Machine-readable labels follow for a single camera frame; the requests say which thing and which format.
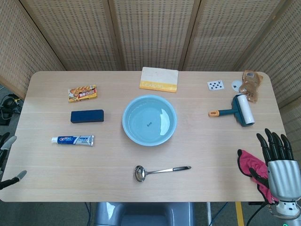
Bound yellow food box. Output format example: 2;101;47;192
68;85;99;104

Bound pink cloth with black trim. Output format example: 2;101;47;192
237;149;279;205

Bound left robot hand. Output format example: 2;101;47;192
0;132;27;190

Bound blue and white toothpaste tube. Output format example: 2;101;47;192
51;134;95;147

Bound woven folding screen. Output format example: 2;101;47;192
0;0;301;165

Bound black cables and equipment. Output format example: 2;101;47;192
0;86;24;127

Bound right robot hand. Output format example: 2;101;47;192
249;128;299;205

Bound light blue bowl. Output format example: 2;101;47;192
121;94;178;147

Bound dark blue eraser block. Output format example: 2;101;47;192
70;109;105;124

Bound lint roller with teal handle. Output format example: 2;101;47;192
208;93;256;128

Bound spades playing card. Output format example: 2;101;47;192
206;80;226;91

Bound metal ladle with black handle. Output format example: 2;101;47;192
134;165;192;183

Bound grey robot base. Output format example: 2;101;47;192
94;202;196;226

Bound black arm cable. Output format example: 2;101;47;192
246;200;273;226

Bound brown snack packet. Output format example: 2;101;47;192
239;70;264;103

